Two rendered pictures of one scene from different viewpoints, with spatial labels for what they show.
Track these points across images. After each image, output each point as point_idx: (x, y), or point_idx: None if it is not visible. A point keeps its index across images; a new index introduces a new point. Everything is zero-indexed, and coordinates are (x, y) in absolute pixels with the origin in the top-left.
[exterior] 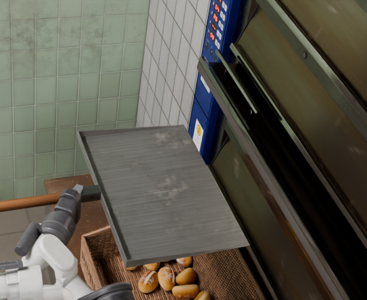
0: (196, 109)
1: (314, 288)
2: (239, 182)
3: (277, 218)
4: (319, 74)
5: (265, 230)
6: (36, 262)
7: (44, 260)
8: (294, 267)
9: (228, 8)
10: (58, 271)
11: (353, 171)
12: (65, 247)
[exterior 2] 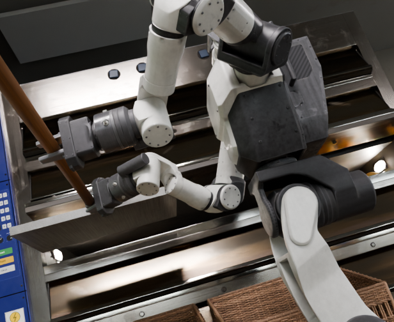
0: (0, 306)
1: (203, 248)
2: (91, 291)
3: (148, 252)
4: None
5: (143, 277)
6: (157, 167)
7: (160, 163)
8: (182, 260)
9: (9, 191)
10: (173, 164)
11: (176, 154)
12: None
